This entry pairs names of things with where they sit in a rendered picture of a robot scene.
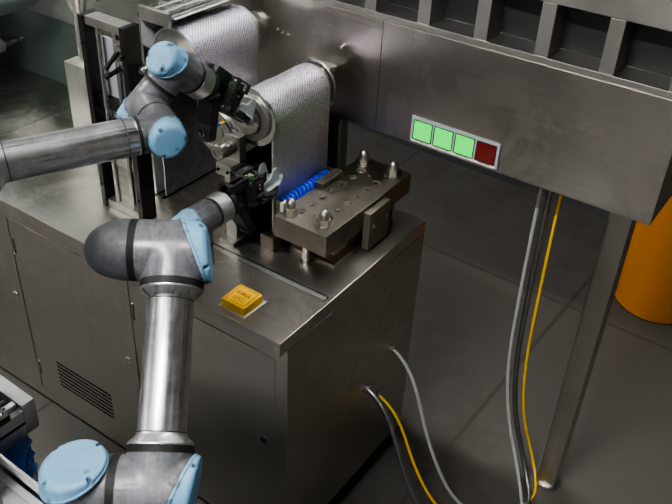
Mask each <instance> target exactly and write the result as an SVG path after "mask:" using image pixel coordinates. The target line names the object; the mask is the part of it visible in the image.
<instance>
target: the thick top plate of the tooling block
mask: <svg viewBox="0 0 672 504"><path fill-rule="evenodd" d="M357 162H358V159H357V160H355V161H354V162H352V163H351V164H349V165H348V166H346V167H345V168H343V169H342V170H343V176H342V177H341V178H339V179H338V180H337V181H335V182H334V183H332V184H331V185H329V186H328V187H326V188H325V189H323V190H320V189H318V188H314V189H312V190H311V191H309V192H308V193H306V194H305V195H303V196H302V197H300V198H299V199H297V200H296V206H297V208H298V216H297V217H295V218H287V217H285V216H284V215H283V213H284V212H278V213H277V214H275V215H274V235H275V236H277V237H280V238H282V239H284V240H286V241H289V242H291V243H293V244H295V245H298V246H300V247H302V248H304V249H307V250H309V251H311V252H313V253H316V254H318V255H320V256H322V257H325V258H326V257H327V256H328V255H330V254H331V253H332V252H333V251H335V250H336V249H337V248H339V247H340V246H341V245H342V244H344V243H345V242H346V241H347V240H349V239H350V238H351V237H353V236H354V235H355V234H356V233H358V232H359V231H360V230H362V229H363V219H364V212H365V211H367V210H368V209H369V208H371V207H372V206H373V205H375V204H376V203H377V202H379V201H380V200H381V199H383V198H384V197H387V198H389V199H391V205H390V207H391V206H392V205H393V204H395V203H396V202H397V201H399V200H400V199H401V198H402V197H404V196H405V195H406V194H408V193H409V189H410V180H411V173H408V172H406V171H403V170H399V174H400V176H399V177H398V178H389V177H387V176H386V173H387V168H388V167H389V165H387V164H384V163H381V162H378V161H376V160H373V159H370V166H369V167H360V166H358V165H357ZM323 209H326V210H328V211H329V213H330V218H331V224H332V226H331V228H330V229H327V230H322V229H319V228H318V227H317V219H318V217H319V213H320V211H321V210H323Z"/></svg>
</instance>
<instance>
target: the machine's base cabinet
mask: <svg viewBox="0 0 672 504"><path fill-rule="evenodd" d="M423 239H424V233H423V234H421V235H420V236H419V237H418V238H417V239H416V240H415V241H413V242H412V243H411V244H410V245H409V246H408V247H406V248H405V249H404V250H403V251H402V252H401V253H400V254H398V255H397V256H396V257H395V258H394V259H393V260H392V261H390V262H389V263H388V264H387V265H386V266H385V267H383V268H382V269H381V270H380V271H379V272H378V273H377V274H375V275H374V276H373V277H372V278H371V279H370V280H368V281H367V282H366V283H365V284H364V285H363V286H362V287H360V288H359V289H358V290H357V291H356V292H355V293H353V294H352V295H351V296H350V297H349V298H348V299H347V300H345V301H344V302H343V303H342V304H341V305H340V306H338V307H337V308H336V309H335V310H334V311H333V312H332V313H330V314H329V315H328V316H327V317H326V318H325V319H324V320H322V321H321V322H320V323H319V324H318V325H317V326H315V327H314V328H313V329H312V330H311V331H310V332H309V333H307V334H306V335H305V336H304V337H303V338H302V339H300V340H299V341H298V342H297V343H296V344H295V345H294V346H292V347H291V348H290V349H289V350H288V351H287V352H285V353H284V354H283V355H282V356H281V357H278V356H276V355H274V354H272V353H270V352H268V351H267V350H265V349H263V348H261V347H259V346H257V345H255V344H253V343H251V342H249V341H248V340H246V339H244V338H242V337H240V336H238V335H236V334H234V333H232V332H230V331H229V330H227V329H225V328H223V327H221V326H219V325H217V324H215V323H213V322H211V321H210V320H208V319H206V318H204V317H202V316H200V315H198V314H196V313H194V319H193V335H192V352H191V368H190V385H189V401H188V418H187V436H188V437H189V439H190V440H191V441H192V442H193V443H194V444H195V448H194V454H198V455H200V456H201V457H202V460H203V464H202V474H201V481H200V487H199V492H198V496H199V497H201V498H202V499H204V500H205V501H207V502H208V503H210V504H328V503H329V502H330V501H331V500H332V499H333V497H334V496H335V495H336V494H337V493H338V492H339V491H340V490H341V488H342V487H343V486H344V485H345V484H346V483H347V482H348V480H349V479H350V478H351V477H352V476H353V475H354V474H355V473H356V471H357V470H358V469H359V468H360V467H361V466H362V465H363V463H364V462H365V461H366V460H367V459H368V458H369V457H370V455H371V454H372V453H373V452H374V451H375V450H376V449H377V448H378V446H379V445H380V444H381V443H382V442H383V441H384V440H385V438H386V437H387V436H388V435H389V434H390V432H389V429H388V426H387V423H386V421H385V418H384V416H383V414H382V412H381V410H380V408H379V407H378V405H377V404H376V402H375V401H374V399H373V398H372V397H371V396H370V395H369V394H368V393H365V392H363V391H362V389H363V386H364V384H365V383H369V384H371V389H372V390H373V391H374V392H376V391H377V390H378V391H380V392H381V393H382V394H381V396H382V397H383V398H384V399H385V400H386V401H387V402H388V403H389V404H390V405H391V407H392V408H393V410H394V411H395V413H396V414H397V416H398V418H399V420H400V421H401V413H402V405H403V397H404V390H405V382H406V374H407V370H406V368H405V366H404V365H403V363H402V362H401V360H400V359H399V358H398V357H397V355H396V354H395V353H394V352H393V353H392V352H390V351H389V347H390V345H391V344H393V345H395V346H396V350H397V351H398V352H399V353H400V354H401V355H402V357H403V358H404V360H405V361H406V363H407V364H408V358H409V350H410V342H411V334H412V326H413V318H414V310H415V303H416V295H417V287H418V279H419V271H420V263H421V255H422V247H423ZM139 286H140V284H139V283H137V282H135V281H121V280H116V279H111V278H108V277H105V276H102V275H100V274H98V273H97V272H95V271H94V270H92V269H91V268H90V266H89V265H88V264H87V262H86V260H85V257H84V254H82V253H80V252H78V251H77V250H75V249H73V248H71V247H69V246H67V245H65V244H63V243H61V242H59V241H57V240H56V239H54V238H52V237H50V236H48V235H46V234H44V233H42V232H40V231H38V230H37V229H35V228H33V227H31V226H29V225H27V224H25V223H23V222H21V221H19V220H18V219H16V218H14V217H12V216H10V215H8V214H6V213H4V212H2V211H0V366H1V367H3V368H4V369H6V370H7V371H9V372H10V373H12V374H13V375H15V376H17V377H18V378H20V379H21V380H23V381H24V382H26V383H27V384H29V385H30V386H32V387H33V388H35V389H36V390H38V391H39V392H41V393H42V394H44V395H45V396H47V397H49V398H50V399H52V400H53V401H55V402H56V403H58V404H59V405H61V406H62V407H64V408H65V409H67V410H68V411H70V412H71V413H73V414H74V415H76V416H77V417H79V418H80V419H82V420H84V421H85V422H87V423H88V424H90V425H91V426H93V427H94V428H96V429H97V430H99V431H100V432H102V433H103V434H105V435H106V436H108V437H109V438H111V439H112V440H114V441H115V442H117V443H119V444H120V445H122V446H123V447H125V448H127V442H128V441H129V440H130V439H131V438H133V437H134V436H135V434H136V433H137V422H138V409H139V396H140V383H141V371H142V358H143V345H144V332H145V319H146V306H147V299H146V297H145V296H144V295H143V294H142V292H141V291H140V290H139Z"/></svg>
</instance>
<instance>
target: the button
mask: <svg viewBox="0 0 672 504"><path fill-rule="evenodd" d="M262 302H263V295H262V294H260V293H258V292H256V291H254V290H252V289H249V288H247V287H245V286H243V285H241V284H240V285H239V286H237V287H236V288H235V289H233V290H232V291H231V292H229V293H228V294H226V295H225V296H224V297H222V305H223V306H225V307H227V308H229V309H231V310H233V311H234V312H236V313H238V314H240V315H242V316H246V315H247V314H248V313H249V312H251V311H252V310H253V309H255V308H256V307H257V306H258V305H260V304H261V303H262Z"/></svg>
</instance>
